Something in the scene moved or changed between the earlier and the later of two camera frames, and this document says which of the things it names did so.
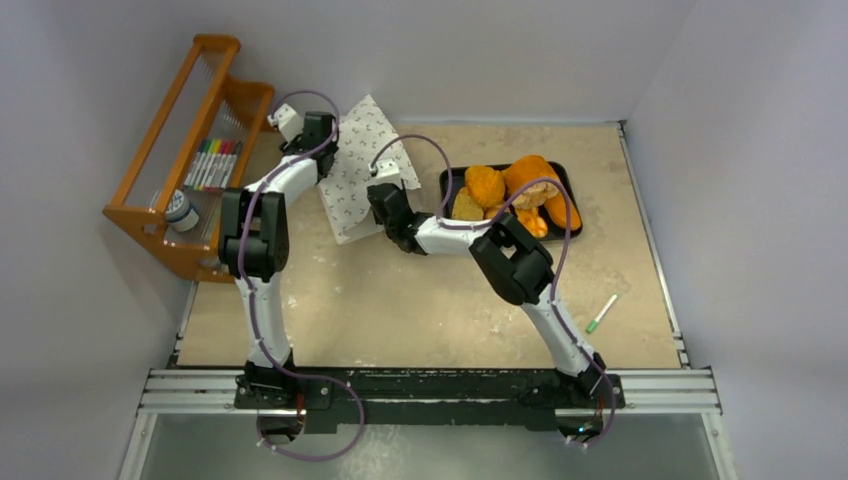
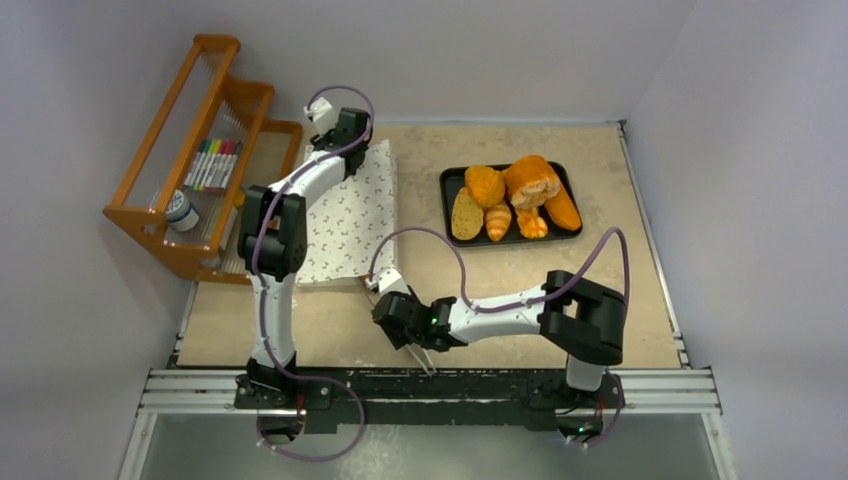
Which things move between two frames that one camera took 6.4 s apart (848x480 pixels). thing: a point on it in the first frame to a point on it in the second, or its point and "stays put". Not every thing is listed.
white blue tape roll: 179,214 stays put
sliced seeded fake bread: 464,208 stays put
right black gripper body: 385,201 to 389,315
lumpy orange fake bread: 485,184 stays put
